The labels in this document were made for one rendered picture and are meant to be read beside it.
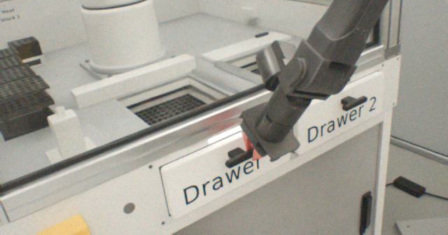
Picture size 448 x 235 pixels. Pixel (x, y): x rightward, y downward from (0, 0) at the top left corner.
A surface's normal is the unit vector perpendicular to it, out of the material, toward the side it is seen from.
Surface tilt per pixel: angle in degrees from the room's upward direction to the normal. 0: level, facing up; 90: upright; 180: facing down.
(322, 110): 90
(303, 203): 90
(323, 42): 68
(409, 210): 0
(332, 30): 56
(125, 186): 90
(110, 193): 90
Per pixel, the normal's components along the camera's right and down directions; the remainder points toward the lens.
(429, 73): -0.78, 0.35
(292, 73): -0.86, -0.08
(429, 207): -0.11, -0.89
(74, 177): 0.57, 0.32
